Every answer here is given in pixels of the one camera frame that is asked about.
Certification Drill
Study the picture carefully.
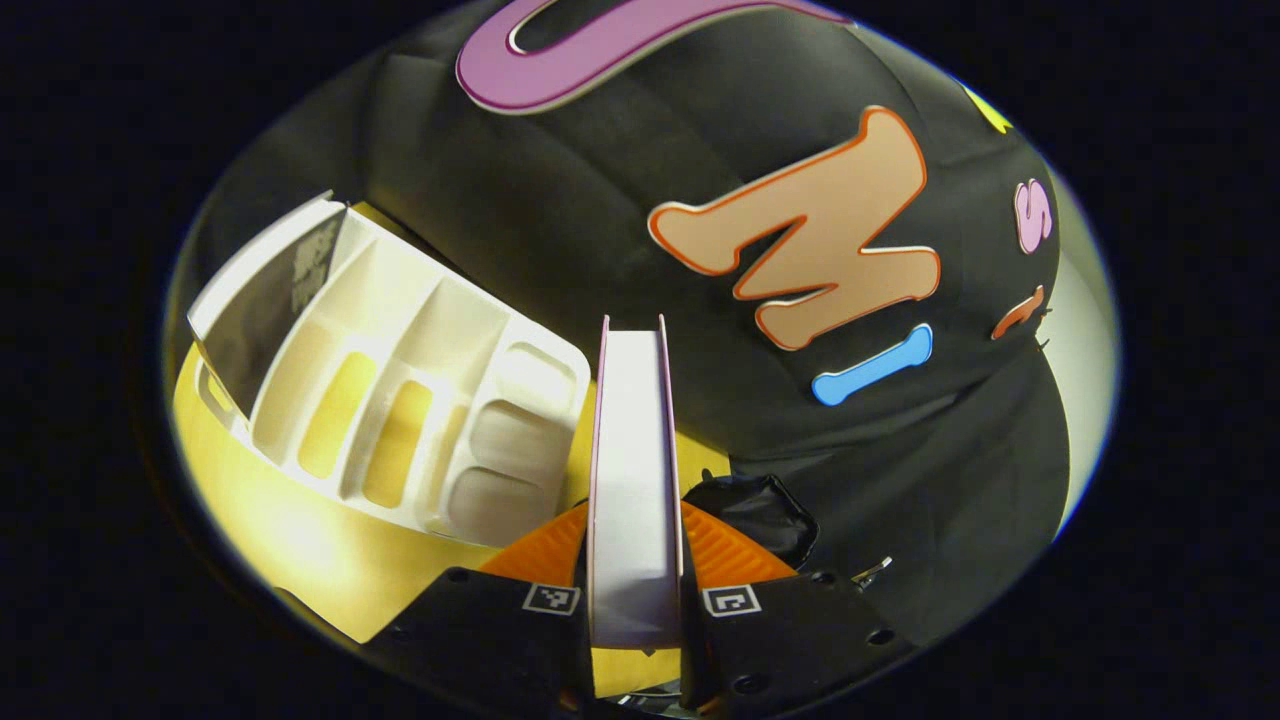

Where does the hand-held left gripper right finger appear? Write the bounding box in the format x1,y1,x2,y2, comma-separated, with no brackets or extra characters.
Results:
680,500,917,717

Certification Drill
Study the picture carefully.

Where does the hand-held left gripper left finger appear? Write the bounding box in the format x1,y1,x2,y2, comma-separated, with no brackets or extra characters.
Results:
365,500,597,714

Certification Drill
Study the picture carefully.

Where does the pink book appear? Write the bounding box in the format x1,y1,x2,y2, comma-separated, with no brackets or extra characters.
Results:
586,314,687,650

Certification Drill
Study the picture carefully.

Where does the white plastic bookshelf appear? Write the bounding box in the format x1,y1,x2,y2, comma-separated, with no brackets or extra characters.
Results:
188,192,592,550

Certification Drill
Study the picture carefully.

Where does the black book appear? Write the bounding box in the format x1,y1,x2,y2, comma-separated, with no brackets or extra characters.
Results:
195,210,347,417

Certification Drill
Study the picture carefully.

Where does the black backdrop cloth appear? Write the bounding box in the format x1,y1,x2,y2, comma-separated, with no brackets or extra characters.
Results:
200,0,1073,643

